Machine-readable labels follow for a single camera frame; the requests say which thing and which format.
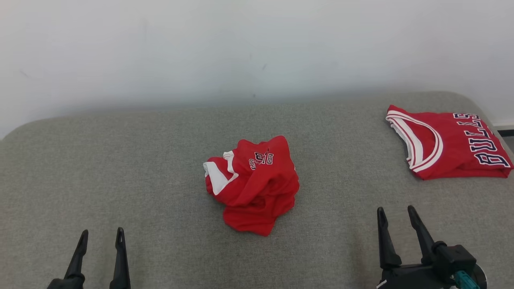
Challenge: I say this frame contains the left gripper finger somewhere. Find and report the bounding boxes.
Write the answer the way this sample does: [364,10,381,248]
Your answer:
[64,229,89,281]
[109,227,131,289]

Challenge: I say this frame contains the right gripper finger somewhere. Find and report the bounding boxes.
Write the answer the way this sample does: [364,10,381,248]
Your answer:
[376,207,402,270]
[407,206,436,265]

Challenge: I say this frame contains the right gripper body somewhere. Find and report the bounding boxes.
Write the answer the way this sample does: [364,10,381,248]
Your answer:
[377,264,457,289]

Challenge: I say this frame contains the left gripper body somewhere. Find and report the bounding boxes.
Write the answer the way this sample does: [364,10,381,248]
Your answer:
[46,277,86,289]

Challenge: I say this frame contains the red Bulls basketball jersey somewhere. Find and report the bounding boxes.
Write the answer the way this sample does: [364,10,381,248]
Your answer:
[385,104,514,181]

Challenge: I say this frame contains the red basketball shorts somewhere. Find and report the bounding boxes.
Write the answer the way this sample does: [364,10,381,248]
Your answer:
[202,135,300,237]

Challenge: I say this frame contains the teal cable connector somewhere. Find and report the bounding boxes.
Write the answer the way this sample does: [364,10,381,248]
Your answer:
[451,271,481,289]

